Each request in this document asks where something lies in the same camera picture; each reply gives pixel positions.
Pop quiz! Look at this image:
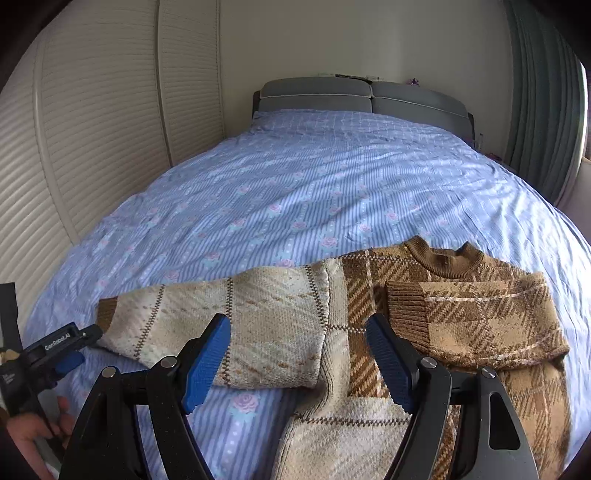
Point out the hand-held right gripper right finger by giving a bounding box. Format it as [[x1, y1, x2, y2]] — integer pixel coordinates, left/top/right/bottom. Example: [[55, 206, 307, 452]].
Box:
[[364, 313, 541, 480]]

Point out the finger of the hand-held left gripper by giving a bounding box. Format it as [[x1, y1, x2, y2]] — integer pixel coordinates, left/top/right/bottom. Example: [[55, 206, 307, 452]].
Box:
[[44, 352, 86, 388], [28, 324, 104, 365]]

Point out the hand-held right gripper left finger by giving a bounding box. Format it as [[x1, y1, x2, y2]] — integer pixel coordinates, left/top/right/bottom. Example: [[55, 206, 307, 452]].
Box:
[[60, 313, 232, 480]]

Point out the brown plaid knit sweater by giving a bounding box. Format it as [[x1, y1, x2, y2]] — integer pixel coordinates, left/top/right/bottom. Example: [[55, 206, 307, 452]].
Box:
[[96, 235, 574, 480]]

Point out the person's left hand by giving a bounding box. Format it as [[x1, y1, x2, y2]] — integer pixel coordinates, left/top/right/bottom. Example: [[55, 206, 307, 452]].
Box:
[[9, 396, 75, 480]]

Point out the blue floral striped duvet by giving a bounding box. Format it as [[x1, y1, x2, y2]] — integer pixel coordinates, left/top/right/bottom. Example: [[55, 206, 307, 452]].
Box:
[[23, 110, 591, 480]]

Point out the white louvered wardrobe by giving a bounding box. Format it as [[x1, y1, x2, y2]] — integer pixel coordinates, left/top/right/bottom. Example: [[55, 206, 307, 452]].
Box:
[[0, 0, 227, 289]]

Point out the grey padded headboard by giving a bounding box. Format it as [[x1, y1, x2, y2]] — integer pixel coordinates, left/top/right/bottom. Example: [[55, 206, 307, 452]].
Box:
[[252, 76, 476, 139]]

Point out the teal curtain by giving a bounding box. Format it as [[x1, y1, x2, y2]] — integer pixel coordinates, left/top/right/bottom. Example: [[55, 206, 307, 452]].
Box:
[[503, 0, 591, 204]]

